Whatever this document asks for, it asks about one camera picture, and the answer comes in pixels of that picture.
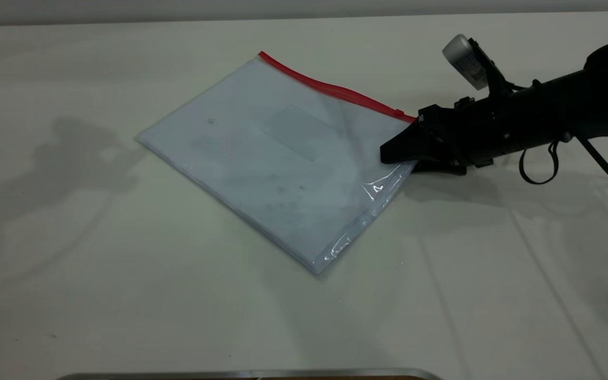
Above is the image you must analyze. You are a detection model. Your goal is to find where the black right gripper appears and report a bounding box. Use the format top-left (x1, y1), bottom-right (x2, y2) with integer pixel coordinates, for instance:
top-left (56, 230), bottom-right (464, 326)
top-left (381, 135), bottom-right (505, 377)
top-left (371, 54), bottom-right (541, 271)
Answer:
top-left (381, 98), bottom-right (505, 175)

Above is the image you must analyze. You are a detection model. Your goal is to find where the thin black cable loop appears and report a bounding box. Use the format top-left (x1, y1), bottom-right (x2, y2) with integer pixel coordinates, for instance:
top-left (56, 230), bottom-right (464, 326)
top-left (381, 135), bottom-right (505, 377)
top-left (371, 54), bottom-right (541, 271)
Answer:
top-left (519, 138), bottom-right (561, 185)

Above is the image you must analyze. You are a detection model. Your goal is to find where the silver metal frame edge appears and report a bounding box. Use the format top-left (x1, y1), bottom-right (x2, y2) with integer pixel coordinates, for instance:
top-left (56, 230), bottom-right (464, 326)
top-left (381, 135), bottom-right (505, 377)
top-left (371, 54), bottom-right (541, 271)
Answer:
top-left (53, 368), bottom-right (444, 380)

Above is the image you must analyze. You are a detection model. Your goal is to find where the clear zipper bag red strip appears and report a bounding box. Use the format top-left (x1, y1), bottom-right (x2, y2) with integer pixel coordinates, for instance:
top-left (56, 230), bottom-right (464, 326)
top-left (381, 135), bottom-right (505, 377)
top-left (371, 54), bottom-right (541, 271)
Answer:
top-left (135, 51), bottom-right (420, 276)

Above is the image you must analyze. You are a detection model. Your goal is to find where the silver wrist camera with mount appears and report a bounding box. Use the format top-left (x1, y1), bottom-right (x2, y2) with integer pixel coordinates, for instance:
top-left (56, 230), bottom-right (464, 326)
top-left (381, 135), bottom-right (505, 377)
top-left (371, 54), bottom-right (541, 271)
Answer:
top-left (442, 34), bottom-right (510, 98)

